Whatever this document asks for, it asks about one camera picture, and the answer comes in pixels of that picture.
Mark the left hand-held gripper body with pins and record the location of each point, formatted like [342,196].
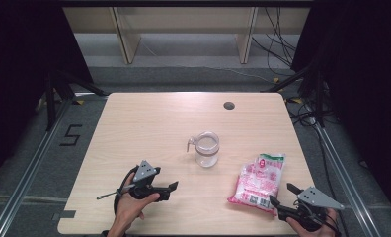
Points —
[145,171]

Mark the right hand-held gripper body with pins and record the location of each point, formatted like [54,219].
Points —
[318,198]

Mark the pink and white plastic bag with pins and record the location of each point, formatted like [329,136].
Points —
[259,184]

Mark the person's right hand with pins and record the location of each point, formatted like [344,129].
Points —
[318,233]

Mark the person's left hand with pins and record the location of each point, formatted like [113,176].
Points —
[127,207]

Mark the yellow tape piece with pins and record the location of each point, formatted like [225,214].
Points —
[80,102]
[297,100]
[276,80]

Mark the black tape strip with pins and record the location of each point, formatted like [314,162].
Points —
[66,215]

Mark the black metal stand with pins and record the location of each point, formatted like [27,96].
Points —
[318,95]
[52,98]

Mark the grey round table grommet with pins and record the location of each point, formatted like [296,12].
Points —
[229,105]

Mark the black curtain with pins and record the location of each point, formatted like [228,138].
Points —
[364,82]
[22,65]

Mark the beige wooden shelf unit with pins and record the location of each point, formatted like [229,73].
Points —
[131,39]

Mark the aluminium floor rail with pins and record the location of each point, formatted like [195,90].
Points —
[29,177]
[345,177]

